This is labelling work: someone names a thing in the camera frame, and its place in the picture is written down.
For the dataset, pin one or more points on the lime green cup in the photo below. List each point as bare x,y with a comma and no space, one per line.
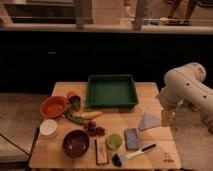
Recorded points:
114,141

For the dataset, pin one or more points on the small orange green cup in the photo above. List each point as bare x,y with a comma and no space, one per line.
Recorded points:
74,100

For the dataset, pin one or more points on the dark red grape bunch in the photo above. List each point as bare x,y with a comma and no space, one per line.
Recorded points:
93,130

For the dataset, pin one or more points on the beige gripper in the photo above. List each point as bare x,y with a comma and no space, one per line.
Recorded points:
167,117

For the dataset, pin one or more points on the purple bowl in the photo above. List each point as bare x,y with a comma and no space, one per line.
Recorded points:
75,143

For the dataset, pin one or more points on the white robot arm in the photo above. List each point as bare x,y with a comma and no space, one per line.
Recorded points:
186,83

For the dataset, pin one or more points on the orange bowl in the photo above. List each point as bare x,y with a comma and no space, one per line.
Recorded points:
53,106

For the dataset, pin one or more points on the green chili pepper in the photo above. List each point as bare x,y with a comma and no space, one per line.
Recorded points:
75,120

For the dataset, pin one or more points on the white round container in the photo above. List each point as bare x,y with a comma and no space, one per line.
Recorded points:
49,128

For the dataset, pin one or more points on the blue sponge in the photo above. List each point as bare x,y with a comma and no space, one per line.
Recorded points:
131,139

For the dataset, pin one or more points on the green plastic tray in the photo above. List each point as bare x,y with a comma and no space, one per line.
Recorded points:
111,91

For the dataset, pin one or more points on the grey towel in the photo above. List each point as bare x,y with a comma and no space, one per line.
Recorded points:
149,121

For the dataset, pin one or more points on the wooden block brush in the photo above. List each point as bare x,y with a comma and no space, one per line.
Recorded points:
101,152

